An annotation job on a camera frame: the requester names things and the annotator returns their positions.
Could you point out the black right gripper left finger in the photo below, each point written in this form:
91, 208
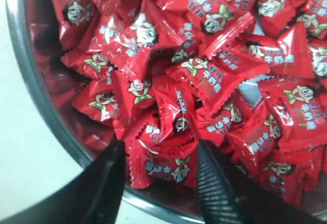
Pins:
92, 197

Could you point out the pile of red wrapped candies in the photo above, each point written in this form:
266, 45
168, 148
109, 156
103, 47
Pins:
261, 100

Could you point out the red candy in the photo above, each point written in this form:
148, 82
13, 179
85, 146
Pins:
173, 160

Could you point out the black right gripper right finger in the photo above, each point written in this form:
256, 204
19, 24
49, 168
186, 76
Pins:
226, 195

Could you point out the silver metal bowl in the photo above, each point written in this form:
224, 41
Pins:
40, 34

